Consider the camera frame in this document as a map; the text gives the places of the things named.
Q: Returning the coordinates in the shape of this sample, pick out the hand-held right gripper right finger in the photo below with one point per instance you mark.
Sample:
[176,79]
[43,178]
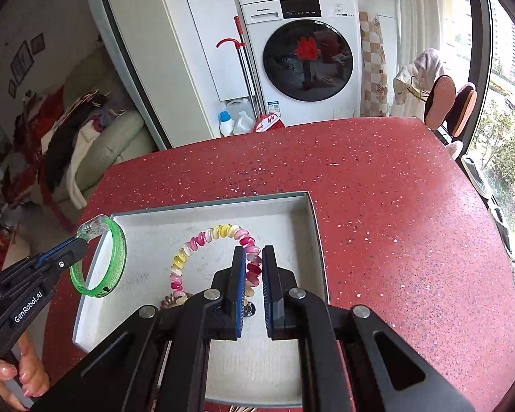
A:
[267,292]

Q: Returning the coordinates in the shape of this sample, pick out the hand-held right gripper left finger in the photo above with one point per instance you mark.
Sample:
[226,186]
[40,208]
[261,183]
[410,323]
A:
[241,292]

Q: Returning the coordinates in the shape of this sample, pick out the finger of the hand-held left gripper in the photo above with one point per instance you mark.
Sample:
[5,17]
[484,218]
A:
[71,256]
[62,247]

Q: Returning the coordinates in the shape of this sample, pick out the grey shallow tray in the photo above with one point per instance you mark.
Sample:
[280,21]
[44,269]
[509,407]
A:
[154,240]

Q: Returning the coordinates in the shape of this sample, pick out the person's left hand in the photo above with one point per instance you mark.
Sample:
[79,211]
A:
[32,373]

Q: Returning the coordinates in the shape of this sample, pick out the pile of clothes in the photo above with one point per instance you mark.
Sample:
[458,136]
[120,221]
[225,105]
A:
[60,141]

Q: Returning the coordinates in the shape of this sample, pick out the cream sofa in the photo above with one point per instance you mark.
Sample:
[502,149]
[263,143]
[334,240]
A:
[116,137]

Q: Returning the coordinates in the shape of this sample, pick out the white bottle blue cap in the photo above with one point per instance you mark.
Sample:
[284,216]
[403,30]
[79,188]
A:
[226,126]

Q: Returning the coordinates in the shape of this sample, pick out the clear plastic jug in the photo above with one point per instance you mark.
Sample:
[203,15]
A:
[243,125]

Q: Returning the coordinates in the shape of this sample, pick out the white plastic jug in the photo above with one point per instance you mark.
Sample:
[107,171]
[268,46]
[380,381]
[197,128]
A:
[238,106]

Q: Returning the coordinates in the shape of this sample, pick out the white tall cabinet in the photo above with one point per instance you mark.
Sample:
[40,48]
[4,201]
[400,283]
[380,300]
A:
[154,51]

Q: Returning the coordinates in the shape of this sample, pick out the white washing machine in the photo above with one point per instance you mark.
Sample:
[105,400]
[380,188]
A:
[309,13]

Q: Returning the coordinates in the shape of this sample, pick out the white hanging garment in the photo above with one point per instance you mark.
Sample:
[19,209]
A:
[429,60]

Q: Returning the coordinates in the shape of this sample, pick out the white curtain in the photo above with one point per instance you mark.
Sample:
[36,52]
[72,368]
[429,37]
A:
[416,17]

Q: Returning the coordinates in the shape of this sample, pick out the small dark picture frame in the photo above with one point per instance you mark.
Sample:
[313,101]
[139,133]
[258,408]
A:
[37,43]
[12,88]

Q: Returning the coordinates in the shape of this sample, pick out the large dark picture frame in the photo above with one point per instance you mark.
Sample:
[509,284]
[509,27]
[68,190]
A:
[22,61]

